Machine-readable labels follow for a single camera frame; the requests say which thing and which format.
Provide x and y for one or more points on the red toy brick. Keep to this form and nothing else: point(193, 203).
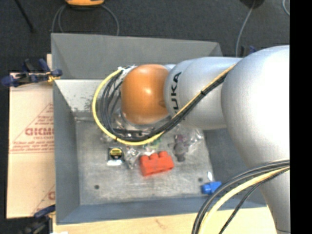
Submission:
point(156, 164)

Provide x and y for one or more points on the brown cardboard board, red print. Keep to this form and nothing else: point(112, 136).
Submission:
point(29, 169)

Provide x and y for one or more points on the grey toy in clear bag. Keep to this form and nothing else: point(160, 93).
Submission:
point(181, 146)

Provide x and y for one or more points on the clear crumpled plastic wrap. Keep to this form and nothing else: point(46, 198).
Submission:
point(132, 156)

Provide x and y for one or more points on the blue plastic piece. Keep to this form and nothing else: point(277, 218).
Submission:
point(209, 188)

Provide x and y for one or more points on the grey metal bin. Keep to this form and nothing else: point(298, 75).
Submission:
point(102, 179)

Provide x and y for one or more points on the black and yellow small packet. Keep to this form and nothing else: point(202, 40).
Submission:
point(115, 154)

